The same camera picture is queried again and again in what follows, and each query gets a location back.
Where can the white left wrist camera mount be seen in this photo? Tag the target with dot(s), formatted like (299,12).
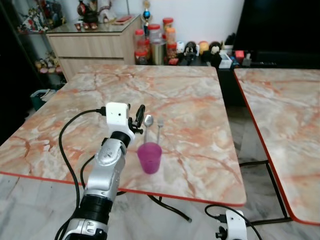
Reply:
(117,115)

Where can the black shelf with toys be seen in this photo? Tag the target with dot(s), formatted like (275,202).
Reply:
(35,22)

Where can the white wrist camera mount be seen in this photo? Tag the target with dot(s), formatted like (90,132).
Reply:
(117,115)
(236,227)

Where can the dark seated figurine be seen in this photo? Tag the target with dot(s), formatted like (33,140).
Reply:
(89,14)

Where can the yellow round toy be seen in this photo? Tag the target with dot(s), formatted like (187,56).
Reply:
(203,47)

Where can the silver metal spoon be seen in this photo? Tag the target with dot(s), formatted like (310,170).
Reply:
(148,121)

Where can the black metal table leg frame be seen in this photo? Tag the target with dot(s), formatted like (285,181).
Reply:
(170,207)
(277,192)

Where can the blue and gold trophy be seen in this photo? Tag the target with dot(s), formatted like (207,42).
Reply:
(146,14)

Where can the white and blue box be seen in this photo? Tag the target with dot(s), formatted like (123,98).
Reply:
(225,60)

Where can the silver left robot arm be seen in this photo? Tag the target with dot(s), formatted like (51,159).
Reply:
(105,175)

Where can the small red-lid jar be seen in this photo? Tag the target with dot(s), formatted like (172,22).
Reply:
(140,40)

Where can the tall clear red-lid jar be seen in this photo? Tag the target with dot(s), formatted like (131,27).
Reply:
(155,34)

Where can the black television screen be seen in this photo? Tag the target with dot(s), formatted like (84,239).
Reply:
(277,25)

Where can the flat red case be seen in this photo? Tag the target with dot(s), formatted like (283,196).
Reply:
(122,20)

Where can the black plush toy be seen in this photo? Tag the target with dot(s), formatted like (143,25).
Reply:
(191,48)

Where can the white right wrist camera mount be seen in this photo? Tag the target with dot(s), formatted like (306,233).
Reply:
(236,227)

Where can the small white toy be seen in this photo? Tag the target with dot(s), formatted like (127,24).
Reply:
(180,47)

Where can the white figurine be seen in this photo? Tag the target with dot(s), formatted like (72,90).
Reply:
(107,11)

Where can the small clear bottle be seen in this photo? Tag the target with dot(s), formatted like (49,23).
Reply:
(246,60)

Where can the small grey bin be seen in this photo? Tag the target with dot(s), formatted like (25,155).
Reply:
(42,97)

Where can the small red box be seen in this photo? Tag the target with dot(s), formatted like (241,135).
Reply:
(239,54)

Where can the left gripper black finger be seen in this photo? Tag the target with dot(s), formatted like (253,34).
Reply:
(141,114)
(131,111)

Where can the silver metal fork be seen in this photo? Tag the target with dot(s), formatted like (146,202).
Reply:
(159,130)

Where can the light wooden drawer cabinet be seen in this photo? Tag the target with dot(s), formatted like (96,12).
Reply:
(95,47)

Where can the dark brown plush toy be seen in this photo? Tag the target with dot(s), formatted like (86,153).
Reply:
(215,51)

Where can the purple plastic cup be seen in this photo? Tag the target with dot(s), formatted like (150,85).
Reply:
(150,157)

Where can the steel tumbler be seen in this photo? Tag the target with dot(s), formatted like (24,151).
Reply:
(158,54)

